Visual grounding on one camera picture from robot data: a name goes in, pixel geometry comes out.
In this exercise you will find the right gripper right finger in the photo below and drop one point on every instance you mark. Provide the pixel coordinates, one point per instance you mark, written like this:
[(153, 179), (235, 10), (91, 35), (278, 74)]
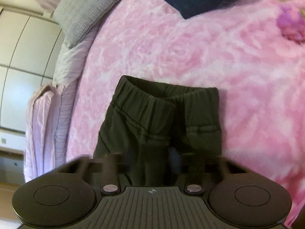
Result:
[(199, 173)]

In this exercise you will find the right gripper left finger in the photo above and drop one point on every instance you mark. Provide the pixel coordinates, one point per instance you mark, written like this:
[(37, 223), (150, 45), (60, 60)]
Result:
[(105, 171)]

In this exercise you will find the black trousers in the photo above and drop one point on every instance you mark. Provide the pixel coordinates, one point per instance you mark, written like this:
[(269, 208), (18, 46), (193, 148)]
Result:
[(153, 123)]

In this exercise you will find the lilac striped duvet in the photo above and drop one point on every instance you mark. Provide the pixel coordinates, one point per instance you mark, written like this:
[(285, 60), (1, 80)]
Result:
[(49, 111)]

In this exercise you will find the pink floral bedspread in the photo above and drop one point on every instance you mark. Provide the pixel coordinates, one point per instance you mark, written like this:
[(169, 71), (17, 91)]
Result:
[(239, 50)]

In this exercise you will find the white wardrobe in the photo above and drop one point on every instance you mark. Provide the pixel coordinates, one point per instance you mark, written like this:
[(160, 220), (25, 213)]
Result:
[(30, 46)]

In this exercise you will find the grey checked pillow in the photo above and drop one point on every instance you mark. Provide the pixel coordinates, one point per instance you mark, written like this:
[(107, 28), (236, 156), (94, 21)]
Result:
[(78, 17)]

